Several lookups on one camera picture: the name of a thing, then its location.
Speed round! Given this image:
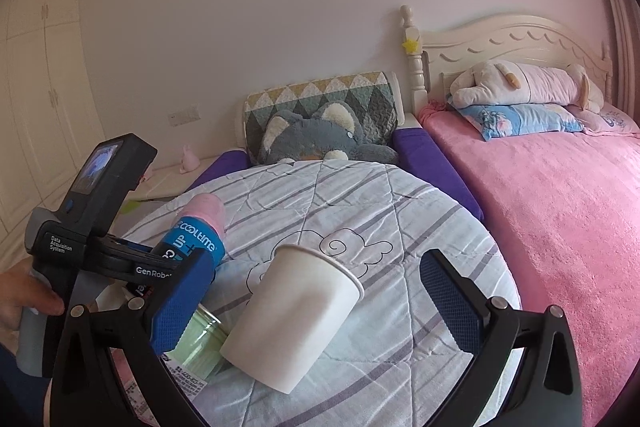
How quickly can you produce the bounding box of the large white paper cup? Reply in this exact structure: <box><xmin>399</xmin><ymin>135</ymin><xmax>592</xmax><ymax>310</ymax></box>
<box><xmin>220</xmin><ymin>244</ymin><xmax>364</xmax><ymax>395</ymax></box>

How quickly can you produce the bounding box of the person's left hand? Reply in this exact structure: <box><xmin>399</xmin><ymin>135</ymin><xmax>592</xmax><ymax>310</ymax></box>
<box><xmin>0</xmin><ymin>259</ymin><xmax>65</xmax><ymax>331</ymax></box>

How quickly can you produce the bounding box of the cream bedside table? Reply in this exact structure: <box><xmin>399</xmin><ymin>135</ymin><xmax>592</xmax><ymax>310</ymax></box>
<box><xmin>126</xmin><ymin>156</ymin><xmax>217</xmax><ymax>202</ymax></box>

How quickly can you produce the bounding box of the pink green labelled can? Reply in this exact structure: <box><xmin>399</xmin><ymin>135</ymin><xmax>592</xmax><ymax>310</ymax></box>
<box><xmin>111</xmin><ymin>305</ymin><xmax>227</xmax><ymax>426</ymax></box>

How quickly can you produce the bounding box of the blue black cool towel bottle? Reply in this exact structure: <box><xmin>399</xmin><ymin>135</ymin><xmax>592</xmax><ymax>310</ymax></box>
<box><xmin>124</xmin><ymin>192</ymin><xmax>228</xmax><ymax>298</ymax></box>

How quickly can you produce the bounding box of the cream wardrobe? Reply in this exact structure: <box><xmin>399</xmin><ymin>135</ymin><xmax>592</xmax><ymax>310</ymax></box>
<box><xmin>1</xmin><ymin>0</ymin><xmax>104</xmax><ymax>268</ymax></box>

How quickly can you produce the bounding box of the small pink rabbit figurine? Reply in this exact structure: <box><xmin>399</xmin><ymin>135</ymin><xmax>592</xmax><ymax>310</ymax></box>
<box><xmin>179</xmin><ymin>145</ymin><xmax>201</xmax><ymax>174</ymax></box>

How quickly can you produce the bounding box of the pink fleece blanket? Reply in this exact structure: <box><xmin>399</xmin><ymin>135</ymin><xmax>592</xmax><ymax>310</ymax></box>
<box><xmin>418</xmin><ymin>107</ymin><xmax>639</xmax><ymax>426</ymax></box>

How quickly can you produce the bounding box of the purple bed bumper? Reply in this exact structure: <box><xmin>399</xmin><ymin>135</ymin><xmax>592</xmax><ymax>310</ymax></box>
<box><xmin>188</xmin><ymin>128</ymin><xmax>484</xmax><ymax>222</ymax></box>

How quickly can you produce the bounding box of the blue cartoon pillow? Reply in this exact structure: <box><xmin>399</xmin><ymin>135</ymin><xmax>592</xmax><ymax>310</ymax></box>
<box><xmin>457</xmin><ymin>104</ymin><xmax>584</xmax><ymax>142</ymax></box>

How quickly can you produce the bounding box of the pink printed pillow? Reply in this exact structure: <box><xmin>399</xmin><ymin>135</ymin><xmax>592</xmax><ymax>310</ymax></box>
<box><xmin>566</xmin><ymin>103</ymin><xmax>639</xmax><ymax>136</ymax></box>

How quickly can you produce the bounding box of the grey plush elephant toy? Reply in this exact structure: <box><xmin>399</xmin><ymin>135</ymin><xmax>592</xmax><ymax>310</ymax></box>
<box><xmin>257</xmin><ymin>102</ymin><xmax>398</xmax><ymax>165</ymax></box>

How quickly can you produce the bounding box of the pink white plush dog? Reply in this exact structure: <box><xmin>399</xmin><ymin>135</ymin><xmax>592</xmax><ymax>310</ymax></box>
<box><xmin>450</xmin><ymin>60</ymin><xmax>605</xmax><ymax>114</ymax></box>

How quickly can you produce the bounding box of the triangle patterned quilted cushion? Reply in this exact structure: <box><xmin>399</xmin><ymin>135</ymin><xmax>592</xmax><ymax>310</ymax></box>
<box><xmin>239</xmin><ymin>70</ymin><xmax>404</xmax><ymax>164</ymax></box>

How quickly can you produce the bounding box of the cream wooden bed headboard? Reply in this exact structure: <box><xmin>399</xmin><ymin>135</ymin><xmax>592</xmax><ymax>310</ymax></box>
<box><xmin>399</xmin><ymin>5</ymin><xmax>613</xmax><ymax>114</ymax></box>

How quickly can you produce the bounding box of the yellow star ornament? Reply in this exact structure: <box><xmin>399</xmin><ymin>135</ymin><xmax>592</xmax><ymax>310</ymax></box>
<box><xmin>402</xmin><ymin>38</ymin><xmax>421</xmax><ymax>55</ymax></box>

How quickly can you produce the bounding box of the white wall socket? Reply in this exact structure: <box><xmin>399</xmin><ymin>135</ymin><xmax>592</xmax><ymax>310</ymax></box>
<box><xmin>167</xmin><ymin>105</ymin><xmax>201</xmax><ymax>127</ymax></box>

